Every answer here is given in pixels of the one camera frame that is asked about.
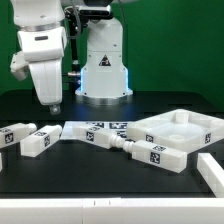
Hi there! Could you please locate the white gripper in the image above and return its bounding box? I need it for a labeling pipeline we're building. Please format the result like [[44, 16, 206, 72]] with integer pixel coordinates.
[[10, 27, 67, 115]]

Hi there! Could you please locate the white square desk top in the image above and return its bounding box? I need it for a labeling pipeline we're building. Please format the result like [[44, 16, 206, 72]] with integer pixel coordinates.
[[126, 109, 224, 153]]

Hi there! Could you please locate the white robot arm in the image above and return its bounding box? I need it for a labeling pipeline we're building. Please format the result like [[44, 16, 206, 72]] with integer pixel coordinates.
[[10, 0, 133, 114]]

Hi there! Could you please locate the white marker base sheet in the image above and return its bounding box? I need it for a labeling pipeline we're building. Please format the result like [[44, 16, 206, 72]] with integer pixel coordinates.
[[60, 121, 130, 140]]

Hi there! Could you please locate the white left fence piece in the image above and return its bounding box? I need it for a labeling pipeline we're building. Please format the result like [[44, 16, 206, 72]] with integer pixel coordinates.
[[0, 153, 3, 172]]

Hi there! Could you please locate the white front fence bar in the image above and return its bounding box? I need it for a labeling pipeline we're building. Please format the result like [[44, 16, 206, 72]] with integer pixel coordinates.
[[0, 198, 224, 224]]

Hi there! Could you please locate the white fence bar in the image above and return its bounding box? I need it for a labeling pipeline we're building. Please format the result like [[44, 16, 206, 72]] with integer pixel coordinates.
[[0, 198, 224, 224], [197, 153, 224, 198]]

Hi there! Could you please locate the white right fence bar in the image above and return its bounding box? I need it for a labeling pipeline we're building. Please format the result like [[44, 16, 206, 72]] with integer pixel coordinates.
[[197, 153, 224, 198]]

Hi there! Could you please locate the black cable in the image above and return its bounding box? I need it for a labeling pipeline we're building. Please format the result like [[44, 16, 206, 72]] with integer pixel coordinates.
[[61, 71, 81, 91]]

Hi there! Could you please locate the black camera on stand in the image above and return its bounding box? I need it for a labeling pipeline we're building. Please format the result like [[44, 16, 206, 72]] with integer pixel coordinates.
[[64, 6, 113, 90]]

